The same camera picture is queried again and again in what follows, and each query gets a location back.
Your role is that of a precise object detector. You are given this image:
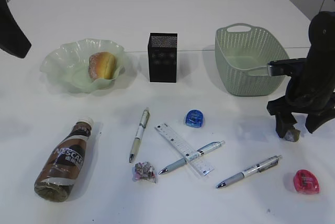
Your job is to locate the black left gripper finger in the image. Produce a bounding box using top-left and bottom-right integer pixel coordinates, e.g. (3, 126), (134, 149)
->
(0, 0), (31, 59)

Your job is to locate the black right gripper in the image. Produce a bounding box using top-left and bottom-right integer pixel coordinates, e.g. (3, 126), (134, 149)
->
(267, 51), (334, 138)

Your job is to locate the grey brown paper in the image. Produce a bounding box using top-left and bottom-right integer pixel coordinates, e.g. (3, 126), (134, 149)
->
(284, 127), (300, 142)

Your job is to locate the sugared bread roll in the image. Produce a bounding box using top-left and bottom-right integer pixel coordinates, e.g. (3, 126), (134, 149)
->
(88, 52), (116, 81)

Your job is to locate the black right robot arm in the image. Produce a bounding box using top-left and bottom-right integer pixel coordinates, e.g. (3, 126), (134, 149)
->
(266, 12), (334, 142)

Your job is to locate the white pen grey grip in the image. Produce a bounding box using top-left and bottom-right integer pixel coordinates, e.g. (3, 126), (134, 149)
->
(216, 155), (282, 189)

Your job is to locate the green wavy glass plate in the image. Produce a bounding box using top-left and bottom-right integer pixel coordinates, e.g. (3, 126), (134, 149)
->
(40, 38), (125, 93)

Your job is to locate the blue clear pen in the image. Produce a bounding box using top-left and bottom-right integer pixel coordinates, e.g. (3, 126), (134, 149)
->
(159, 141), (225, 174)

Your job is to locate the green plastic woven basket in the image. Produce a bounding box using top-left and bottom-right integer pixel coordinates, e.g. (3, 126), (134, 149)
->
(215, 23), (289, 96)

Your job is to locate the black mesh pen holder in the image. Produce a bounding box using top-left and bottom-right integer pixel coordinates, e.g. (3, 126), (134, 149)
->
(148, 33), (177, 83)

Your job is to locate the clear plastic ruler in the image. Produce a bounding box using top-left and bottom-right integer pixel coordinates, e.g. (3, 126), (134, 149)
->
(155, 123), (214, 176)

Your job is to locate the Nescafe coffee bottle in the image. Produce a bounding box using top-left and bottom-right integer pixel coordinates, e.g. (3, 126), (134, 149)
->
(34, 117), (94, 202)

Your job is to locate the crumpled colourful paper ball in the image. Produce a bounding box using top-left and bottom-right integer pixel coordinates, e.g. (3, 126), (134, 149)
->
(134, 162), (157, 183)

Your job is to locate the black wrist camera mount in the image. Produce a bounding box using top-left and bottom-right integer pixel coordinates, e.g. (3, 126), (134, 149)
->
(267, 58), (306, 77)

